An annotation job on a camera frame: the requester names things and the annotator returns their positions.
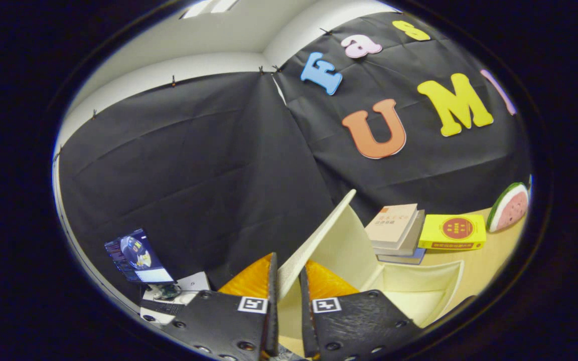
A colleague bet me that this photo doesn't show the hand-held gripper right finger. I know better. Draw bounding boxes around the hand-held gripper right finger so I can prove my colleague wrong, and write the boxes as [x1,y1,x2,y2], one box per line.
[298,260,424,361]

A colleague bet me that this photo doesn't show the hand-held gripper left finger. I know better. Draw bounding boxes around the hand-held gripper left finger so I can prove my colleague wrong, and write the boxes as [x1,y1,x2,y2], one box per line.
[160,252,280,361]

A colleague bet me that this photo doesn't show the cream storage box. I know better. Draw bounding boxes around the cream storage box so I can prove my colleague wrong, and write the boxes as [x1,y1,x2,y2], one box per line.
[275,189,465,357]

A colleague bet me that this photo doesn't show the open laptop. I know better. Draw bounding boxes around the open laptop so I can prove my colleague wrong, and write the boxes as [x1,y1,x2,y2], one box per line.
[104,229,176,286]

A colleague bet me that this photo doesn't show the white paper sheet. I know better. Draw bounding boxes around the white paper sheet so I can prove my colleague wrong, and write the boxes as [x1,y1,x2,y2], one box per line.
[175,271,211,305]

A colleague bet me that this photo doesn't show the blue book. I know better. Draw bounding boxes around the blue book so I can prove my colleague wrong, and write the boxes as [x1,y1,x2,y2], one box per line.
[376,248,426,266]

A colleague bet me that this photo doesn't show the yellow book with red label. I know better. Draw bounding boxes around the yellow book with red label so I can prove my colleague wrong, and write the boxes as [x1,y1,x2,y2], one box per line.
[417,214,487,251]

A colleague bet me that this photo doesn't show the watermelon slice plush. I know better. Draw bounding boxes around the watermelon slice plush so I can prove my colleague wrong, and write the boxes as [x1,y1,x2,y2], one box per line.
[487,182,530,234]

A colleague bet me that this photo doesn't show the large ceiling light panel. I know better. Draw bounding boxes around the large ceiling light panel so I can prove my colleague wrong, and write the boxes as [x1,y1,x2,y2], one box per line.
[181,0,240,20]

